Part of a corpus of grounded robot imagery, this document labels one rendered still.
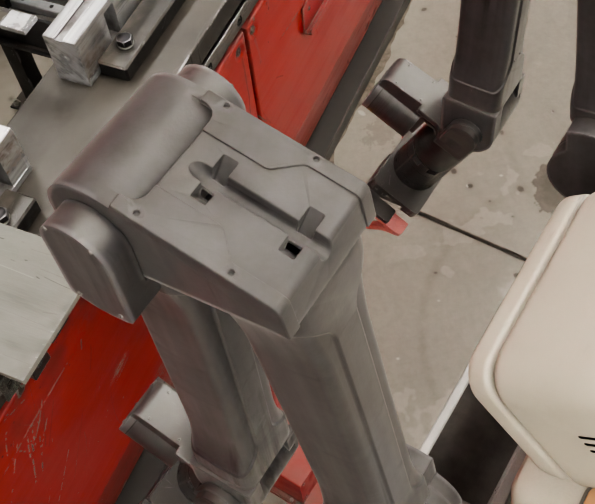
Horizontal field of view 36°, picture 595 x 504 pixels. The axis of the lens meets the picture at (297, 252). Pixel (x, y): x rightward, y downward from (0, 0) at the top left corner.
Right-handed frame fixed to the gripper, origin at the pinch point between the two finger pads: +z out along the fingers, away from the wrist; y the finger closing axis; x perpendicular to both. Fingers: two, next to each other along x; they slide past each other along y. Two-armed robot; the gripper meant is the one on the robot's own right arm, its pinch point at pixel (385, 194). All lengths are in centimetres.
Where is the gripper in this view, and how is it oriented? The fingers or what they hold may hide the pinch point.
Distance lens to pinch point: 116.2
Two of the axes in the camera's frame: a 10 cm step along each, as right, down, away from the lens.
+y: -5.3, 7.3, -4.3
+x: 7.9, 6.1, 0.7
